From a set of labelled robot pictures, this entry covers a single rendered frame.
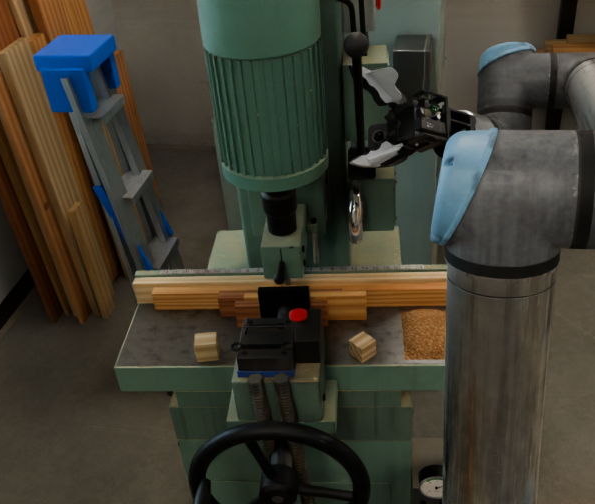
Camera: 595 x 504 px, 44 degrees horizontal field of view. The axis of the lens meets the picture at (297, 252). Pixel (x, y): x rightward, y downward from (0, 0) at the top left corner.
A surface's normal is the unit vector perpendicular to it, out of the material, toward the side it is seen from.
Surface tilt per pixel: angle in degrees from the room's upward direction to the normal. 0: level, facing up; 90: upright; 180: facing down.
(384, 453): 90
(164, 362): 0
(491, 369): 78
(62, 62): 90
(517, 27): 90
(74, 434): 0
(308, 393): 90
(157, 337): 0
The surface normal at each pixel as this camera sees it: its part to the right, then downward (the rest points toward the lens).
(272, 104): 0.13, 0.57
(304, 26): 0.70, 0.37
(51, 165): 0.97, 0.00
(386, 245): -0.07, -0.81
